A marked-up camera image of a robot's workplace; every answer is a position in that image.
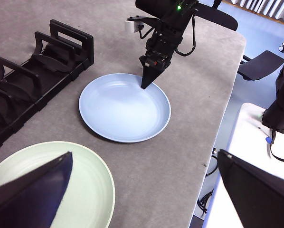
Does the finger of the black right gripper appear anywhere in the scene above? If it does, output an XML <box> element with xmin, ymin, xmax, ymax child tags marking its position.
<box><xmin>141</xmin><ymin>66</ymin><xmax>168</xmax><ymax>90</ymax></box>

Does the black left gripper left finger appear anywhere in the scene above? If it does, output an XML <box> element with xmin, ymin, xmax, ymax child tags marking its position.
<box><xmin>0</xmin><ymin>151</ymin><xmax>73</xmax><ymax>228</ymax></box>

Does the black plastic plate rack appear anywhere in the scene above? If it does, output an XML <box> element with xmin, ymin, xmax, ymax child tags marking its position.
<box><xmin>0</xmin><ymin>19</ymin><xmax>95</xmax><ymax>155</ymax></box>

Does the pale blue round plate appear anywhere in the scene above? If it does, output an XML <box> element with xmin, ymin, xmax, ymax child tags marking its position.
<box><xmin>78</xmin><ymin>73</ymin><xmax>172</xmax><ymax>143</ymax></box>

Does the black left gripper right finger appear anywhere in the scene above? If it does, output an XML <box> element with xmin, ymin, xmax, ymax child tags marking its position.
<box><xmin>217</xmin><ymin>149</ymin><xmax>284</xmax><ymax>228</ymax></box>

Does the pale green round plate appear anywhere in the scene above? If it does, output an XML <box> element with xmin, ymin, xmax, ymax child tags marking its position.
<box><xmin>0</xmin><ymin>141</ymin><xmax>116</xmax><ymax>228</ymax></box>

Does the pale grey right wrist camera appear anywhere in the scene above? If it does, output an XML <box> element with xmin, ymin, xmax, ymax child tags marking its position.
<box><xmin>124</xmin><ymin>16</ymin><xmax>145</xmax><ymax>34</ymax></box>

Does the black floor cable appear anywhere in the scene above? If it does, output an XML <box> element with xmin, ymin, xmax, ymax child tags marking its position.
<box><xmin>205</xmin><ymin>147</ymin><xmax>219</xmax><ymax>177</ymax></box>
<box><xmin>196</xmin><ymin>189</ymin><xmax>215</xmax><ymax>216</ymax></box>

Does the white radiator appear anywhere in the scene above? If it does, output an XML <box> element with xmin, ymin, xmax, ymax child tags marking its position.
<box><xmin>224</xmin><ymin>0</ymin><xmax>284</xmax><ymax>24</ymax></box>

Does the black arm base cable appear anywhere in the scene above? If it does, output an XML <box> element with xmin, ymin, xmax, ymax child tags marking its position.
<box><xmin>269</xmin><ymin>129</ymin><xmax>284</xmax><ymax>164</ymax></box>

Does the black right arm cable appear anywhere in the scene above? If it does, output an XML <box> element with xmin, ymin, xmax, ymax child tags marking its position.
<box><xmin>175</xmin><ymin>13</ymin><xmax>197</xmax><ymax>57</ymax></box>

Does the black chair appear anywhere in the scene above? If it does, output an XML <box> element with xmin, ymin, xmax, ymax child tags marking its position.
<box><xmin>194</xmin><ymin>0</ymin><xmax>239</xmax><ymax>31</ymax></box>
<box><xmin>237</xmin><ymin>50</ymin><xmax>284</xmax><ymax>81</ymax></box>

